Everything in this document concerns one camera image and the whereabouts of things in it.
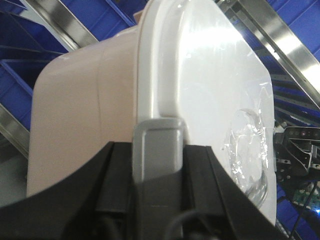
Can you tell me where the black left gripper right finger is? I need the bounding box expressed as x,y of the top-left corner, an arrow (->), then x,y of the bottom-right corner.
182,145 -> 286,240

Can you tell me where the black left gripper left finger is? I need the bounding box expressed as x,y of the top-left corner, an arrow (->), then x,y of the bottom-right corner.
0,142 -> 134,240

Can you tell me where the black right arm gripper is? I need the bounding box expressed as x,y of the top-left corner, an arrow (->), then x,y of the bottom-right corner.
273,126 -> 320,183

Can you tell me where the white lidded storage bin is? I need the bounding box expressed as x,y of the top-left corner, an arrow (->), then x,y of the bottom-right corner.
26,0 -> 278,227

